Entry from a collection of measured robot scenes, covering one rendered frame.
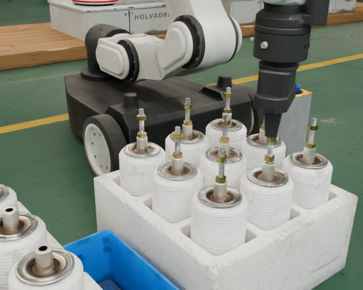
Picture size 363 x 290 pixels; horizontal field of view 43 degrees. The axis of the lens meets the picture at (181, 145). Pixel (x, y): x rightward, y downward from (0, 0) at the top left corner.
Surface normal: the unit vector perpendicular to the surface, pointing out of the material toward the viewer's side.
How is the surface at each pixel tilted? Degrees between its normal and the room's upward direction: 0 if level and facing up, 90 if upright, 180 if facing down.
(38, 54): 90
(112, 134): 43
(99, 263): 88
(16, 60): 90
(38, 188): 0
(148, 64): 90
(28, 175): 0
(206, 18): 47
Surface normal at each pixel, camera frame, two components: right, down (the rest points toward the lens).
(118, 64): -0.81, 0.22
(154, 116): 0.43, -0.40
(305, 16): -0.60, 0.32
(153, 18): 0.58, 0.33
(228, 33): 0.54, -0.07
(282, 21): -0.25, 0.39
